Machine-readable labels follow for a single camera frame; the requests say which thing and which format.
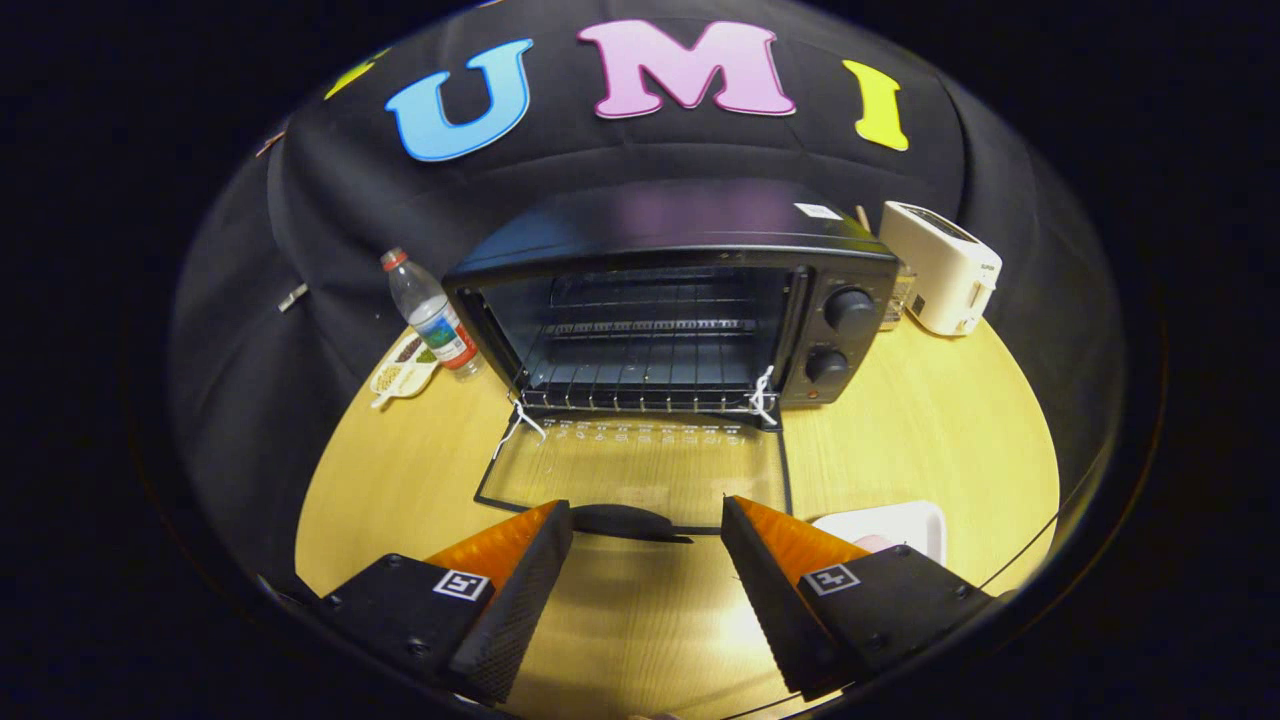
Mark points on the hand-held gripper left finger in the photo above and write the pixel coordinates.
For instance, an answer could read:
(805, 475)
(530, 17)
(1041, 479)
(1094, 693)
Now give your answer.
(520, 605)

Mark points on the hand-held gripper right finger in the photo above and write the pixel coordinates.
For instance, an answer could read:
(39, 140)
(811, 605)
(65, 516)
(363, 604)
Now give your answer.
(772, 605)

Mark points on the red meat slice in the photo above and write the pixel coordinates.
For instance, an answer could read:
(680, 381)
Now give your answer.
(875, 543)

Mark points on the white food tray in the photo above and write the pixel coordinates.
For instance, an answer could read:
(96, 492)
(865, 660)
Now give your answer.
(900, 520)

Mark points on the black toaster oven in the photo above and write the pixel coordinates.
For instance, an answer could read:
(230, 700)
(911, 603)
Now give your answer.
(660, 220)

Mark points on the white toaster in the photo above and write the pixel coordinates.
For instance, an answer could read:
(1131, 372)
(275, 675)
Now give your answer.
(935, 265)

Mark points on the white sectioned snack dish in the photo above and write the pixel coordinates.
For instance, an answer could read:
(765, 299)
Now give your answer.
(400, 375)

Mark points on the clear water bottle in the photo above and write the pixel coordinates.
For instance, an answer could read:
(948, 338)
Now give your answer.
(435, 320)

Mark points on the glass jar with stick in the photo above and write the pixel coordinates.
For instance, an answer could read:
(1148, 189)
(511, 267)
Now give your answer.
(897, 300)

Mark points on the silver clip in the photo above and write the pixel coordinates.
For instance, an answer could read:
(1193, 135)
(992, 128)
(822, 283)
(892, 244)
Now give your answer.
(293, 297)

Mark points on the red clip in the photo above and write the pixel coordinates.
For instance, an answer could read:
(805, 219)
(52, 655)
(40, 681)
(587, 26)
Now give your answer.
(270, 145)

